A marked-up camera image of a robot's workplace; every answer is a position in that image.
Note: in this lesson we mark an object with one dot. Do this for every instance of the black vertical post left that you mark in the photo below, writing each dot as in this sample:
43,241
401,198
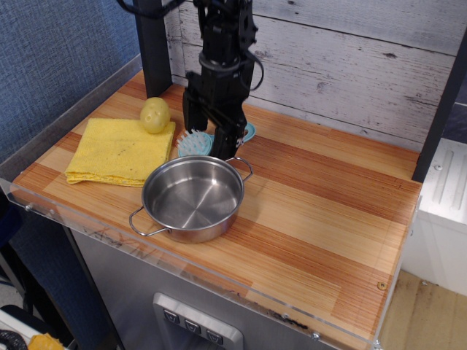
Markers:
154,54

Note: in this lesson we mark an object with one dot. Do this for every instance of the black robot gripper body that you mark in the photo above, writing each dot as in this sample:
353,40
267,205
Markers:
222,92

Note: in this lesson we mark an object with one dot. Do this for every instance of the yellow object bottom left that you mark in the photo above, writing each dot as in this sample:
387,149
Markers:
44,342

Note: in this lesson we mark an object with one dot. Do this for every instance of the stainless steel pot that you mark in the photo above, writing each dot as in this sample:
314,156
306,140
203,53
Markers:
194,198

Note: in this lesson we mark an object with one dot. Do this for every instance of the white appliance right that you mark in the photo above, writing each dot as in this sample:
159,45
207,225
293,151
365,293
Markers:
436,247

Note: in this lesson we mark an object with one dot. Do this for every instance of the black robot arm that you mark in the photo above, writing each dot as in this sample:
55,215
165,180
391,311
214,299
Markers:
227,31

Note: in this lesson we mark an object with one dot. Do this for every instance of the silver button control panel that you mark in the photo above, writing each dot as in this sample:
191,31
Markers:
175,313

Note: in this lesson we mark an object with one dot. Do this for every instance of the yellow toy potato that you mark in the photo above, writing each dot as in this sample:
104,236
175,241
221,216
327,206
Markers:
155,115

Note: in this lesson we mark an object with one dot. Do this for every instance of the stainless steel cabinet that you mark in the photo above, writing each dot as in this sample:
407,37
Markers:
127,285

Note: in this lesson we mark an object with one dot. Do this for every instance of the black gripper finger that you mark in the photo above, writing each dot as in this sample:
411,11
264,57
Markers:
227,140
194,117

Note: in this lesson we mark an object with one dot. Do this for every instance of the clear acrylic table guard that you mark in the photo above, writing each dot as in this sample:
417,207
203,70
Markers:
308,258

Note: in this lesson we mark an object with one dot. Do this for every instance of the yellow folded cloth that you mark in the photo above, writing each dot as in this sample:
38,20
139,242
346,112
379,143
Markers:
119,151

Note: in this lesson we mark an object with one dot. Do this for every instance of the grey metal side rail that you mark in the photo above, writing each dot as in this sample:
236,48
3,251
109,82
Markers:
56,130

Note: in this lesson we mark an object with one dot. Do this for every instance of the light blue brush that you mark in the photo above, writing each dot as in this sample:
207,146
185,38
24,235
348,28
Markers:
200,143

